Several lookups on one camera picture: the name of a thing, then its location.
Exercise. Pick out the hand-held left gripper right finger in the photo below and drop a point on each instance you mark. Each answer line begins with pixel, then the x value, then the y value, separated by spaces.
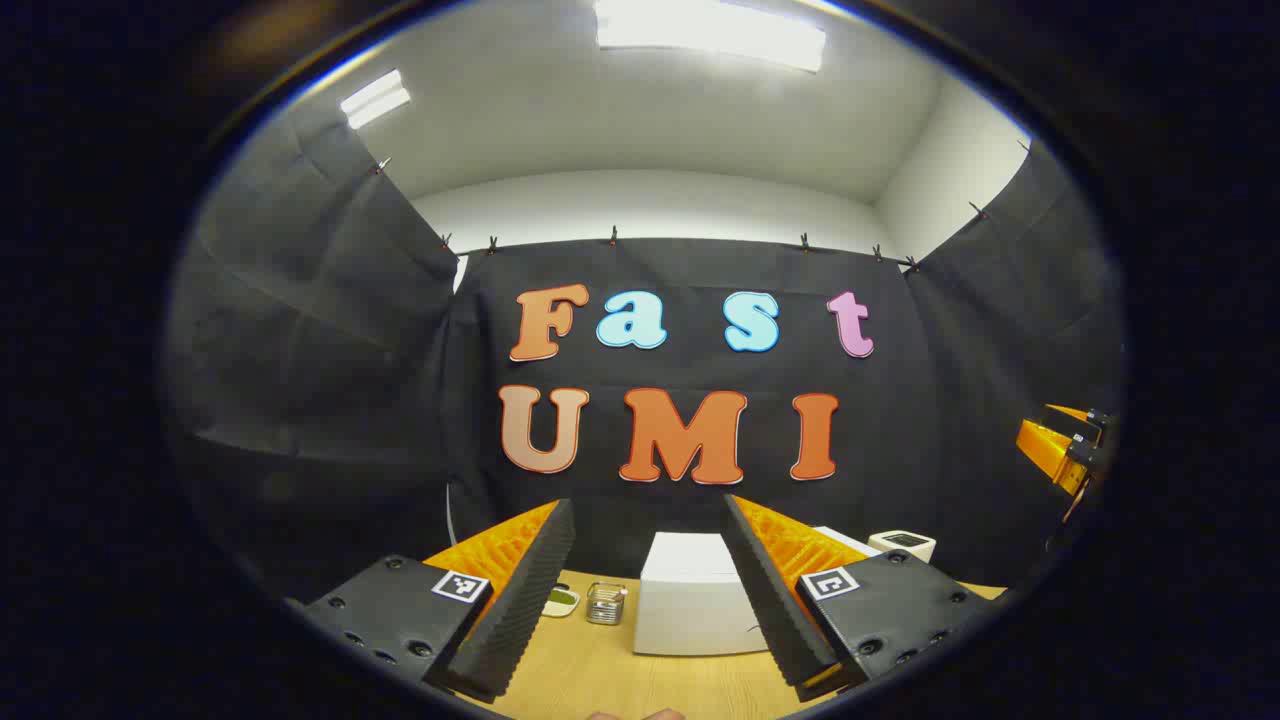
pixel 770 600

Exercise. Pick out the white microwave oven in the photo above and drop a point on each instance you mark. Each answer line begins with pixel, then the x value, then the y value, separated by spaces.
pixel 690 610

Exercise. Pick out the white toaster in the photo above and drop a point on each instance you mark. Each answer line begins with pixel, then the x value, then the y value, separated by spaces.
pixel 905 548

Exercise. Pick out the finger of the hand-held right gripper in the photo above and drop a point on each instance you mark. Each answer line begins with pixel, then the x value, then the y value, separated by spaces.
pixel 1070 411
pixel 1045 450

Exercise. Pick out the black backdrop cloth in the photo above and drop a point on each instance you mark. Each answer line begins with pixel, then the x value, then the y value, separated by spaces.
pixel 350 350

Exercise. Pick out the metal mesh utensil holder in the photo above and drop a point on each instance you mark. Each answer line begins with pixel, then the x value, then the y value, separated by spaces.
pixel 605 605

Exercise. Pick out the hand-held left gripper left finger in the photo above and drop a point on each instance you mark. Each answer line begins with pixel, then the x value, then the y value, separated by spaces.
pixel 525 600

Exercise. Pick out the large rectangular ceiling light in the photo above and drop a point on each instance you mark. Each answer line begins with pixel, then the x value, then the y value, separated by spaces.
pixel 710 30

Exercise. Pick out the narrow ceiling light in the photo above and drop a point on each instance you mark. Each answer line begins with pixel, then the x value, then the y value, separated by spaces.
pixel 375 98

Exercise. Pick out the white divided snack dish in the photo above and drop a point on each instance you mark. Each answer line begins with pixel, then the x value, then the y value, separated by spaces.
pixel 562 602

